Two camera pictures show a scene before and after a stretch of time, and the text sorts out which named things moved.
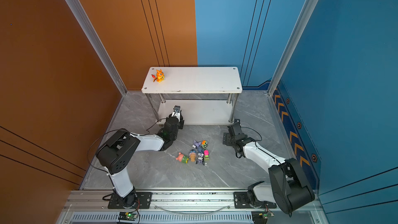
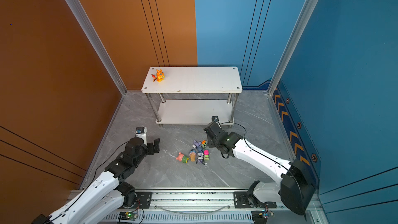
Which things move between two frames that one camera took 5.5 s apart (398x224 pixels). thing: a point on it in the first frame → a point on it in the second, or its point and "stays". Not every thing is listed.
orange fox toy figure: x=159 y=76 stays
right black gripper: x=226 y=138 → x=210 y=142
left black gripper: x=181 y=124 → x=156 y=142
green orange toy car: x=204 y=144 stays
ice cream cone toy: x=193 y=155 stays
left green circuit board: x=127 y=216 stays
